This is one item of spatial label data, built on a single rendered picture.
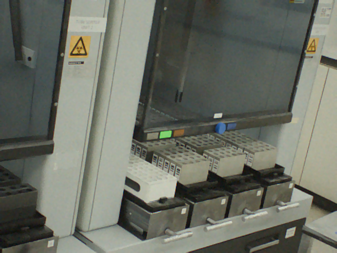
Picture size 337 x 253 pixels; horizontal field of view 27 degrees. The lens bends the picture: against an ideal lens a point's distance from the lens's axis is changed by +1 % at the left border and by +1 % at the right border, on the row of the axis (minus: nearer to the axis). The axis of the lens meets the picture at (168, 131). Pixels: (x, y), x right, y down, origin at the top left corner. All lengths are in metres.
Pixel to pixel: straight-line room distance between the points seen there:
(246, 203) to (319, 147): 2.25
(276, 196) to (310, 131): 2.16
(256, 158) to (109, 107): 0.62
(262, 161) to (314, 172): 2.15
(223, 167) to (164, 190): 0.27
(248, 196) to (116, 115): 0.53
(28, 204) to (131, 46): 0.41
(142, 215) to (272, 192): 0.49
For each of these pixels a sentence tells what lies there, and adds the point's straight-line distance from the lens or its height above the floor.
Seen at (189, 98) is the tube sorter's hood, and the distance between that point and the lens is 1.75.
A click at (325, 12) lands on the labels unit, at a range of 2.14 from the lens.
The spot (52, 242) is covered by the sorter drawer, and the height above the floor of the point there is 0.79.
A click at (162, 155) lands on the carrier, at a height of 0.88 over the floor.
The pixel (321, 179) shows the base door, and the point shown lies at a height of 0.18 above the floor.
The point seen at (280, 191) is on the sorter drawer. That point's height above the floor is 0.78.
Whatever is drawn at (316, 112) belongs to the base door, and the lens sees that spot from 4.18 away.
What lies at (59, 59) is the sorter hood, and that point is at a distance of 1.45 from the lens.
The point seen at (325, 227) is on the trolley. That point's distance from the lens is 1.81.
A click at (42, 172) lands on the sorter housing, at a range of 1.55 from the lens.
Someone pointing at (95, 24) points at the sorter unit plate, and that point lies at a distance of 1.50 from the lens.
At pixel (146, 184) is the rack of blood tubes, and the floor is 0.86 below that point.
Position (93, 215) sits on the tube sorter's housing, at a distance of 1.69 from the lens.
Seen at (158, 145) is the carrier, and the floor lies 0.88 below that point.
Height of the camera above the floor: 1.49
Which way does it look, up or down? 17 degrees down
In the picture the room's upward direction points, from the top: 11 degrees clockwise
